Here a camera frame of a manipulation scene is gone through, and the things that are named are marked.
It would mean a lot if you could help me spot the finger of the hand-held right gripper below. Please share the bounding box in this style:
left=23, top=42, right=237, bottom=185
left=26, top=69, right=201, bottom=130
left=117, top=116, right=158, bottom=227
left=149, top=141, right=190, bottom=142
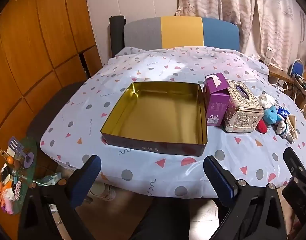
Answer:
left=283, top=147, right=306, bottom=178

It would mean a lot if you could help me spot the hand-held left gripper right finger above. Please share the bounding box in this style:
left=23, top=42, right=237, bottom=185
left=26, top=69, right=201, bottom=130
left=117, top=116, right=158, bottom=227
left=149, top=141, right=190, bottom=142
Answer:
left=203, top=155, right=287, bottom=240

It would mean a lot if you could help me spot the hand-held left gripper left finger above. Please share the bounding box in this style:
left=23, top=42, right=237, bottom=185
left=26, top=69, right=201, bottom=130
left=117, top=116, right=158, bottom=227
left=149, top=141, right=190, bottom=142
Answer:
left=18, top=154, right=102, bottom=240

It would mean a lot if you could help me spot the white striped sock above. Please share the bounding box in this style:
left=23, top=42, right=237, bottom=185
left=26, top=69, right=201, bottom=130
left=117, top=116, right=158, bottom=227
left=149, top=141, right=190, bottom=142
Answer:
left=277, top=121, right=290, bottom=138

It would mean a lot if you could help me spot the beige cloth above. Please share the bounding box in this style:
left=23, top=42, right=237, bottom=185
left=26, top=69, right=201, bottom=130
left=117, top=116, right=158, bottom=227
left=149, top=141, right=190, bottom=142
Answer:
left=286, top=114, right=299, bottom=142

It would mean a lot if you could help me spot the blue plush toy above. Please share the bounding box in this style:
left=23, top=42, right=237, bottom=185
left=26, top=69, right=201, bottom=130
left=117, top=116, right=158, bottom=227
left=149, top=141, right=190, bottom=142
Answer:
left=263, top=106, right=285, bottom=125

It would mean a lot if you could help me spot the purple cardboard box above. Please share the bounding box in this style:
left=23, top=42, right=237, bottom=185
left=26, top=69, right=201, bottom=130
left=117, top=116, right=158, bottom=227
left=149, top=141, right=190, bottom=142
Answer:
left=202, top=72, right=231, bottom=127

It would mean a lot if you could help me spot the gold square tin box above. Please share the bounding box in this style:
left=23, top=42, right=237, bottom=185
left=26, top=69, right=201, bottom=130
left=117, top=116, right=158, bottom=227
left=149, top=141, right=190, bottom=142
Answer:
left=100, top=81, right=208, bottom=157

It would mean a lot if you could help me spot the white plastic bottle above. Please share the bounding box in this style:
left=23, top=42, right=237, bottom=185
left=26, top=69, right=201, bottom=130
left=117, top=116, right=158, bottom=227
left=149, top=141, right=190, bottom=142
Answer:
left=89, top=182, right=117, bottom=202

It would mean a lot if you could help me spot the green plastic bag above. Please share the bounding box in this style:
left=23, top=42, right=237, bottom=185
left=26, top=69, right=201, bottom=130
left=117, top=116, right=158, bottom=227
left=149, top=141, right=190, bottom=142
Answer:
left=33, top=172, right=62, bottom=187

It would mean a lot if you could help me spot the green glass side table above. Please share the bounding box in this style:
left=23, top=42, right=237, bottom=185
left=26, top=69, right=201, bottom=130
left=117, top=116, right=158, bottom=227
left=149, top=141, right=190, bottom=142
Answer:
left=0, top=136, right=38, bottom=215

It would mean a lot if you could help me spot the gold ornate tissue box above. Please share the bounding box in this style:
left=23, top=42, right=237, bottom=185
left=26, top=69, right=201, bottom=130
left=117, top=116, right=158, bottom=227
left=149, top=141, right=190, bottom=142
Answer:
left=223, top=79, right=265, bottom=133

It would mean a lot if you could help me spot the dark green bundle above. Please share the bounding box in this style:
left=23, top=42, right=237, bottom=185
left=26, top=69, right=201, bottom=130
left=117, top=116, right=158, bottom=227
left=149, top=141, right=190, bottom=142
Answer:
left=293, top=73, right=306, bottom=92

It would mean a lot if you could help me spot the purple toy spatula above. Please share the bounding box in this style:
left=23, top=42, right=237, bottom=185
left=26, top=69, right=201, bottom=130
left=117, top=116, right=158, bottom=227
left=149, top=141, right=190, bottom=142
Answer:
left=8, top=137, right=24, bottom=153

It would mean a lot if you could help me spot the wooden desk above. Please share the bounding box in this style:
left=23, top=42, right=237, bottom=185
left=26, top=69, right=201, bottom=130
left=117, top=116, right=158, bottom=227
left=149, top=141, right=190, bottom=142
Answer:
left=258, top=60, right=296, bottom=85

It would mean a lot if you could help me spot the blue folding chair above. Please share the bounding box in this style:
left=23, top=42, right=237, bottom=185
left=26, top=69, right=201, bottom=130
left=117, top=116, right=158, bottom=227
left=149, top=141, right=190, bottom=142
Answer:
left=290, top=59, right=305, bottom=85

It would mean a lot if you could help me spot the tall white box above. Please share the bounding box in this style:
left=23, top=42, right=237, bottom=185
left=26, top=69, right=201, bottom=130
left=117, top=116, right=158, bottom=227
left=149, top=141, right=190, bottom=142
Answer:
left=264, top=44, right=275, bottom=67

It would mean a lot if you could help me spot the patterned plastic tablecloth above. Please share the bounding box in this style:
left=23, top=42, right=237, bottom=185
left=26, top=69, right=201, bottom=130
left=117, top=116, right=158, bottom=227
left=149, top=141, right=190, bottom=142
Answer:
left=40, top=45, right=306, bottom=198

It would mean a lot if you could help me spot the wooden wardrobe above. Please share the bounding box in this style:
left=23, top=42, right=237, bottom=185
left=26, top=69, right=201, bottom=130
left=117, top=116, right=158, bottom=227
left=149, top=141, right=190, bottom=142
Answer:
left=0, top=0, right=103, bottom=205

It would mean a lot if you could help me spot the grey yellow blue chair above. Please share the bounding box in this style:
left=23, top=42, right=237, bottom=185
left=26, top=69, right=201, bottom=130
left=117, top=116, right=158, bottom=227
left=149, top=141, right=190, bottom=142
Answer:
left=123, top=16, right=240, bottom=52

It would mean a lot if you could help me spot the beige patterned curtain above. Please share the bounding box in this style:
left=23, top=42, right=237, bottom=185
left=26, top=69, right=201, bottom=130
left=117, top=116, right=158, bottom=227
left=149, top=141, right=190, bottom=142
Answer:
left=177, top=0, right=300, bottom=70

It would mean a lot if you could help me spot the white cable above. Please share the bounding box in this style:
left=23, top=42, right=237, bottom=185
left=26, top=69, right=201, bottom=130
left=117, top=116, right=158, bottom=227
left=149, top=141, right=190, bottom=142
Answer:
left=276, top=79, right=290, bottom=90

